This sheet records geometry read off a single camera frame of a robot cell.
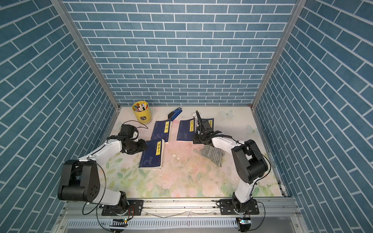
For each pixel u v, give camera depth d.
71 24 0.76
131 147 0.71
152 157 0.89
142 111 1.01
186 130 1.06
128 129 0.72
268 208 0.75
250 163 0.48
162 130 1.05
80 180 0.43
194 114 1.12
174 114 1.11
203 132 0.75
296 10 0.72
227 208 0.74
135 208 0.73
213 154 0.89
